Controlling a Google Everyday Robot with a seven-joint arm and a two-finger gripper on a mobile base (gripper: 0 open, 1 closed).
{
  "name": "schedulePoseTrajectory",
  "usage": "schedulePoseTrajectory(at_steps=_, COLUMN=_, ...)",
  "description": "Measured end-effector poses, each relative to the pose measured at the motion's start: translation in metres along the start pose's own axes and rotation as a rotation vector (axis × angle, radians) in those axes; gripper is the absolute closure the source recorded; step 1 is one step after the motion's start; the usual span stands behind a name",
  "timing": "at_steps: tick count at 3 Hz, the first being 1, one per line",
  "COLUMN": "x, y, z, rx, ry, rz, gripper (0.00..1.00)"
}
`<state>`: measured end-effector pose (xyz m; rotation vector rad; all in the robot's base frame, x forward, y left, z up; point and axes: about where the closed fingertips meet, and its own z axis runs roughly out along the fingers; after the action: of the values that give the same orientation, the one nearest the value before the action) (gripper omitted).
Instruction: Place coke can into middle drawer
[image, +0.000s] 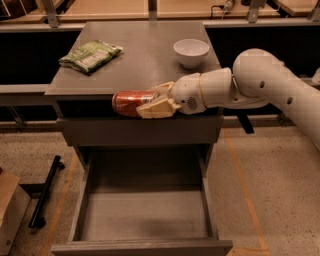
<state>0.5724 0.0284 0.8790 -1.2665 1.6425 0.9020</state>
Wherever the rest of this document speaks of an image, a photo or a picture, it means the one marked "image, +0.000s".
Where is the green chip bag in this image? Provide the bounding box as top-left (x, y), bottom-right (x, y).
top-left (59, 40), bottom-right (123, 75)

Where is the white bowl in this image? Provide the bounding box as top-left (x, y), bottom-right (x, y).
top-left (173, 39), bottom-right (209, 68)

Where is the grey metal shelf rail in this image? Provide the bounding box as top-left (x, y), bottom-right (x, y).
top-left (0, 84), bottom-right (55, 106)

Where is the black metal bar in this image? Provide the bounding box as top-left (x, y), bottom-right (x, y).
top-left (28, 155), bottom-right (65, 229)

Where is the open grey middle drawer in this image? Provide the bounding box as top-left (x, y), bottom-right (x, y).
top-left (51, 146), bottom-right (233, 256)

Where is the closed grey top drawer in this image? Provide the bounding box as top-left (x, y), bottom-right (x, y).
top-left (57, 115), bottom-right (223, 146)

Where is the red coke can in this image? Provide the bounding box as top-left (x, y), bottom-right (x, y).
top-left (112, 91), bottom-right (158, 117)

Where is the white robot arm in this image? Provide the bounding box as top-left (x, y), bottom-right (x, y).
top-left (137, 49), bottom-right (320, 149)

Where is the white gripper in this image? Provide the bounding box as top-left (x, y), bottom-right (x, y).
top-left (136, 73), bottom-right (206, 119)

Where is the grey drawer cabinet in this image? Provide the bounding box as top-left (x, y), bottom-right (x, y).
top-left (46, 21), bottom-right (223, 167)

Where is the brown cardboard box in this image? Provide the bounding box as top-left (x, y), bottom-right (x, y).
top-left (0, 170), bottom-right (30, 256)

